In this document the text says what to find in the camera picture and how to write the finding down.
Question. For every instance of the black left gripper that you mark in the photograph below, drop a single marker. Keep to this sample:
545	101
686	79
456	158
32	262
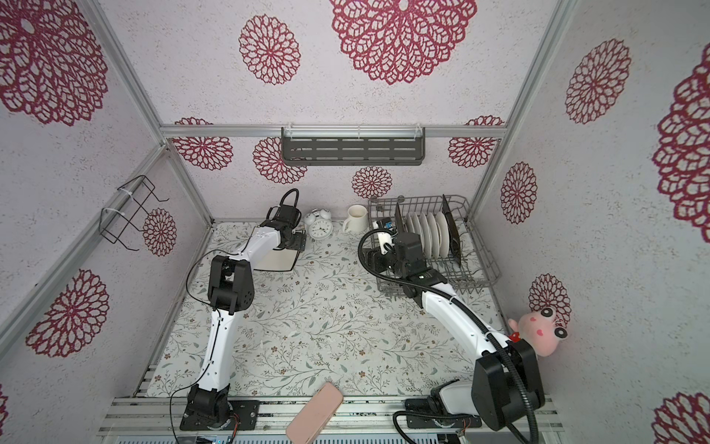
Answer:
300	241

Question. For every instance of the grey wire dish rack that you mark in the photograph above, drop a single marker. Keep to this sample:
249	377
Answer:
478	269

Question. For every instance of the white round plate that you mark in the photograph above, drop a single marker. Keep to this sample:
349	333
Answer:
435	235
427	225
410	224
443	234
419	230

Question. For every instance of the black square plate glossy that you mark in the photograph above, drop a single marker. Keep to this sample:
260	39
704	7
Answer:
455	250

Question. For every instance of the grey wall shelf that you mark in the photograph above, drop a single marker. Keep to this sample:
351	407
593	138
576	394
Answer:
353	148

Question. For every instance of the white twin bell alarm clock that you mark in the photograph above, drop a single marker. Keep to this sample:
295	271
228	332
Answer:
319	224

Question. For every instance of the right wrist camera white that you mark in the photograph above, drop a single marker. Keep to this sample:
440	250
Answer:
385	239

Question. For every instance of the white ceramic mug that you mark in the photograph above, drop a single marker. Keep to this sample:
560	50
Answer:
357	220

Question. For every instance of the black wire wall holder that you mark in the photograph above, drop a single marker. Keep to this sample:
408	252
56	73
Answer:
115	220

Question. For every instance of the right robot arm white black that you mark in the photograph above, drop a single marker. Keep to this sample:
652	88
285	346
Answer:
507	387

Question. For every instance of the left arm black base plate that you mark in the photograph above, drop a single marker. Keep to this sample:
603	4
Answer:
224	416

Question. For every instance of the pink phone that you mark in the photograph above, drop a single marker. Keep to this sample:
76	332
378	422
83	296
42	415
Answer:
315	415

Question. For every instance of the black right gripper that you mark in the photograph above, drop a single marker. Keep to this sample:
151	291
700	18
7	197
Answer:
376	260

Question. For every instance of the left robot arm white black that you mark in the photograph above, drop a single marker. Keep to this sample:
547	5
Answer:
230	292

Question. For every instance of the pink pig plush toy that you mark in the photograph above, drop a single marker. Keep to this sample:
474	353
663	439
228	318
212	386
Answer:
540	330

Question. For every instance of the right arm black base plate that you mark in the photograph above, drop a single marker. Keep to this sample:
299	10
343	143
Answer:
424	414

